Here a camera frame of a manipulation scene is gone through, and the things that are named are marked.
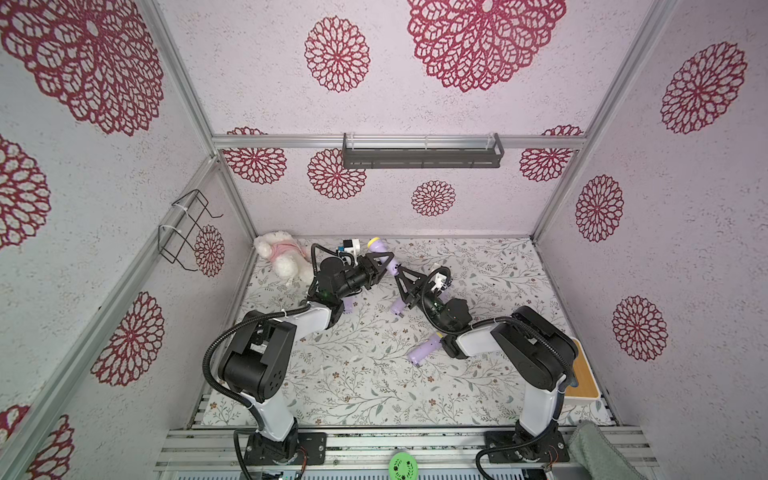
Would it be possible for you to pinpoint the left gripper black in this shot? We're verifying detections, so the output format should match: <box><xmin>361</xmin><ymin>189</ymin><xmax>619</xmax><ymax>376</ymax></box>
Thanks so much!
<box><xmin>336</xmin><ymin>252</ymin><xmax>394</xmax><ymax>301</ymax></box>

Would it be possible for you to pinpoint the purple flashlight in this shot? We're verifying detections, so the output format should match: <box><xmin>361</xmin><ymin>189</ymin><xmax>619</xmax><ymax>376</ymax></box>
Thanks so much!
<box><xmin>391</xmin><ymin>299</ymin><xmax>408</xmax><ymax>316</ymax></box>
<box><xmin>407</xmin><ymin>332</ymin><xmax>442</xmax><ymax>367</ymax></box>
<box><xmin>343</xmin><ymin>297</ymin><xmax>355</xmax><ymax>313</ymax></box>
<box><xmin>367</xmin><ymin>237</ymin><xmax>400</xmax><ymax>277</ymax></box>

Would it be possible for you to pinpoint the black wire wall rack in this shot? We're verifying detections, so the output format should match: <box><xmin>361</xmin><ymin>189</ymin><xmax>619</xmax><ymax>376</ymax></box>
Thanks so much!
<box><xmin>156</xmin><ymin>189</ymin><xmax>225</xmax><ymax>277</ymax></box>

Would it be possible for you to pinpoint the white plush toy pink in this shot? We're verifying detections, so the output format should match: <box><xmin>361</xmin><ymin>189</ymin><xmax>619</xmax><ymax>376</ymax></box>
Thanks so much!
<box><xmin>254</xmin><ymin>231</ymin><xmax>314</xmax><ymax>286</ymax></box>

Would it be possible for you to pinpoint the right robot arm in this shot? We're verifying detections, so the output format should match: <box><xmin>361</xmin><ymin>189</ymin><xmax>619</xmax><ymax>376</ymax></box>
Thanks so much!
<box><xmin>389</xmin><ymin>265</ymin><xmax>579</xmax><ymax>479</ymax></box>

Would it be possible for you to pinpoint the black wall shelf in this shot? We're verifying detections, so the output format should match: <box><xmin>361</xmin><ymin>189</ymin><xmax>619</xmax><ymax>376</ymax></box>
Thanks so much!
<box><xmin>341</xmin><ymin>134</ymin><xmax>505</xmax><ymax>170</ymax></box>

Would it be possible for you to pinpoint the green cloth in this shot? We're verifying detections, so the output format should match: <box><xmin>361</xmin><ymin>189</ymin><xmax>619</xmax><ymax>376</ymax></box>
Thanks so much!
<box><xmin>568</xmin><ymin>422</ymin><xmax>645</xmax><ymax>480</ymax></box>

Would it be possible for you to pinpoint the green round disc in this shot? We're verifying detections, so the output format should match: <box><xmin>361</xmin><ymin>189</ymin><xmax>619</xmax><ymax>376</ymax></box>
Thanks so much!
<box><xmin>388</xmin><ymin>451</ymin><xmax>419</xmax><ymax>480</ymax></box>

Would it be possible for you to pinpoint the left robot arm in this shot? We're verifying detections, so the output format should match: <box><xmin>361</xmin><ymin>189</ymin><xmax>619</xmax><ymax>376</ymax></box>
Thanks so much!
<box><xmin>202</xmin><ymin>243</ymin><xmax>394</xmax><ymax>477</ymax></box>

